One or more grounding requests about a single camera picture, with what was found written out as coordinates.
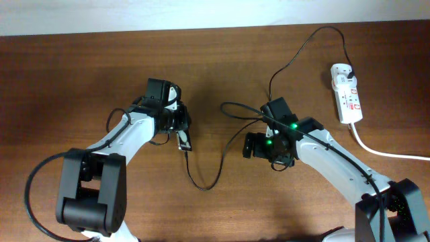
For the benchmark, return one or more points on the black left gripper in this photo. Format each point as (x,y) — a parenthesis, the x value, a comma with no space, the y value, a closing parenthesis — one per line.
(184,119)

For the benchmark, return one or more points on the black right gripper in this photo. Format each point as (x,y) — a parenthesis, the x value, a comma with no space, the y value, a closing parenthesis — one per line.
(259,150)

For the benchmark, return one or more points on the black smartphone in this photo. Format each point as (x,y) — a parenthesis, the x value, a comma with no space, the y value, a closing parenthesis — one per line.
(184,140)

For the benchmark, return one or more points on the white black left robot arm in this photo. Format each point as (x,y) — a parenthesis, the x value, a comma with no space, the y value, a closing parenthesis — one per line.
(92,197)

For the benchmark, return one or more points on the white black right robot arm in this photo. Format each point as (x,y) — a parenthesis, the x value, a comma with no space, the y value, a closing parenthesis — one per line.
(385,210)

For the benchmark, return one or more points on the white USB charger plug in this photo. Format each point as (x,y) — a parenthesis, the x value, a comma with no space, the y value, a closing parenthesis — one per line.
(343,77)

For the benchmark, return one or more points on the white power strip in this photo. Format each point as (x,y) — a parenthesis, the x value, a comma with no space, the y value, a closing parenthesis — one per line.
(348,105)

